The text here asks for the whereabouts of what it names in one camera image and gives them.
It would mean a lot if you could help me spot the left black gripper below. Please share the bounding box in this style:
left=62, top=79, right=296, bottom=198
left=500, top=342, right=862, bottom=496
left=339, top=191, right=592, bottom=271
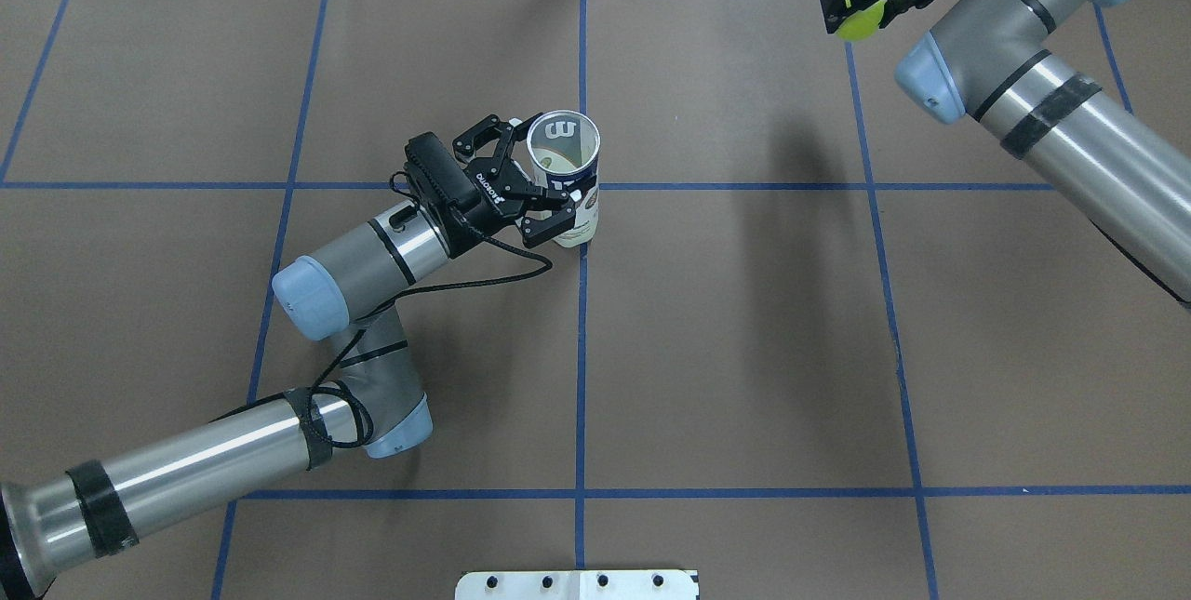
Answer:
left=453, top=115, right=582, bottom=249

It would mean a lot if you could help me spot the yellow tennis ball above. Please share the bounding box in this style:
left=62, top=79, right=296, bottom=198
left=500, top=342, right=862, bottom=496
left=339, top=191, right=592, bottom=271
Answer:
left=835, top=0, right=888, bottom=42

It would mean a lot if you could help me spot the clear tennis ball tube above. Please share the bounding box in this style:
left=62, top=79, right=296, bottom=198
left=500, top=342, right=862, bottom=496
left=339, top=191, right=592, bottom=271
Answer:
left=525, top=110, right=601, bottom=246

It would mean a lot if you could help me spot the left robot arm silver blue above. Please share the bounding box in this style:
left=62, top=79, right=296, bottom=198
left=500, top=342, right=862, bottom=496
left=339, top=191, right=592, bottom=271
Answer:
left=4, top=110, right=584, bottom=599

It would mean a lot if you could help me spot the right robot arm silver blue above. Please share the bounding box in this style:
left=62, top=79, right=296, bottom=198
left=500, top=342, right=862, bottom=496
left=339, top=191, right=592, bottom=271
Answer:
left=894, top=0, right=1190, bottom=308

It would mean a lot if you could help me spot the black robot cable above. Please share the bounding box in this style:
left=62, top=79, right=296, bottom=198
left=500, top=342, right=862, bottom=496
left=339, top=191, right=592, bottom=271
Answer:
left=303, top=170, right=555, bottom=448

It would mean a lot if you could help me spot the white camera post with base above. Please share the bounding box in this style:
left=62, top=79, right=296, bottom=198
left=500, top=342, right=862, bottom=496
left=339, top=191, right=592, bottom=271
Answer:
left=454, top=568, right=701, bottom=599

